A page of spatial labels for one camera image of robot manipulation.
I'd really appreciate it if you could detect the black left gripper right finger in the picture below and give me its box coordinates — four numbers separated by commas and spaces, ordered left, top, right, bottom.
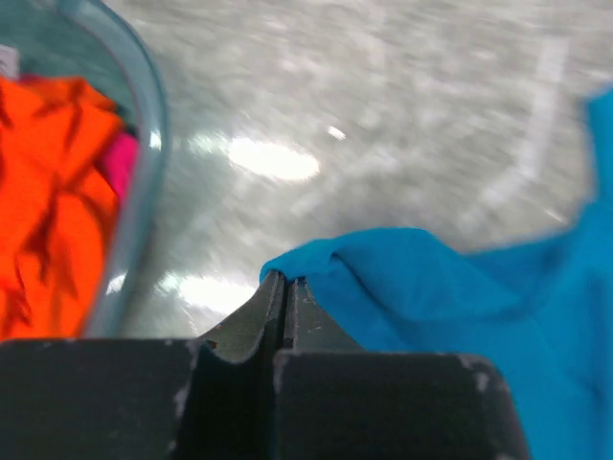
273, 280, 530, 459

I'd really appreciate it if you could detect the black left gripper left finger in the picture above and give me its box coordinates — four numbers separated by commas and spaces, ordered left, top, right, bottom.
1, 272, 286, 459

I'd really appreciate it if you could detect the blue t-shirt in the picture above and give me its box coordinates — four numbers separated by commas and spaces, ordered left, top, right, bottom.
264, 91, 612, 459

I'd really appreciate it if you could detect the orange t-shirt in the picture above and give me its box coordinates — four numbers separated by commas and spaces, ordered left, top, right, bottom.
1, 78, 124, 340

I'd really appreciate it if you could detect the pink t-shirt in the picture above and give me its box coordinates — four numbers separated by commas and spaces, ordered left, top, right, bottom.
99, 132, 139, 202

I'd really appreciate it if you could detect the clear teal plastic bin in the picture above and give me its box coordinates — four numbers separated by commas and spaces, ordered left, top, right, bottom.
1, 1, 170, 337

